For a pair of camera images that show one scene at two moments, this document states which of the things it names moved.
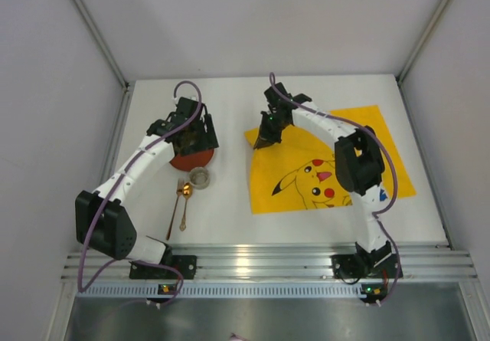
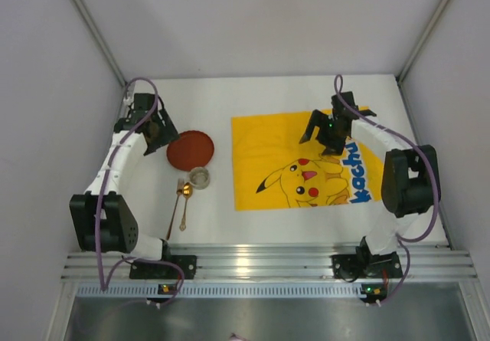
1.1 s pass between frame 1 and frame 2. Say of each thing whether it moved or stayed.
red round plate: stayed
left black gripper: moved
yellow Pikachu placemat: moved
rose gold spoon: stayed
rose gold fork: stayed
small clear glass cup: stayed
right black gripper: moved
